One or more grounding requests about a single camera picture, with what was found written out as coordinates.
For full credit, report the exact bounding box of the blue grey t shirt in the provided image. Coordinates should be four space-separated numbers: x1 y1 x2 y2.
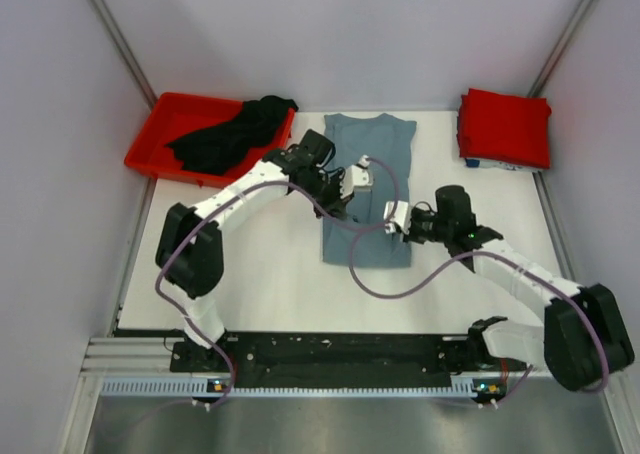
322 114 417 269

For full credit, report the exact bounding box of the red t shirt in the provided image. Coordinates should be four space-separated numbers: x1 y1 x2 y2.
456 89 552 170

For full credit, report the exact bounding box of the red plastic bin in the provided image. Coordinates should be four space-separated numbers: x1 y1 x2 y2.
124 92 296 188

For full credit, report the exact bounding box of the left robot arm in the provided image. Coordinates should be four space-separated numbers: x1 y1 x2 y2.
155 130 369 371

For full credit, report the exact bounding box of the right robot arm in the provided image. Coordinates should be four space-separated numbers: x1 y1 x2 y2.
385 185 635 391

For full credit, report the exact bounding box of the black t shirt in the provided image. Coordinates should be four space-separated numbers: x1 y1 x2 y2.
166 95 298 176

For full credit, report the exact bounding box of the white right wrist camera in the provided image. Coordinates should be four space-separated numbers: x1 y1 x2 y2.
383 201 411 235

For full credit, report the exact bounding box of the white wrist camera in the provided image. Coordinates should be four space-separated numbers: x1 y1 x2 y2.
341 155 374 197
383 201 411 235

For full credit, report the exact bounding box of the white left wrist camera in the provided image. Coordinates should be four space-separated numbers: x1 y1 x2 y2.
341 155 374 197

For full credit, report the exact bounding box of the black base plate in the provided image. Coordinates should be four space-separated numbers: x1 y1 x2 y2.
170 331 526 389

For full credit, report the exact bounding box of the grey slotted cable duct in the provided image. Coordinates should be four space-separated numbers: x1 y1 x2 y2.
101 377 506 399

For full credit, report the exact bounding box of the aluminium frame rail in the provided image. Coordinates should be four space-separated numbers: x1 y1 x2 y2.
83 337 496 377

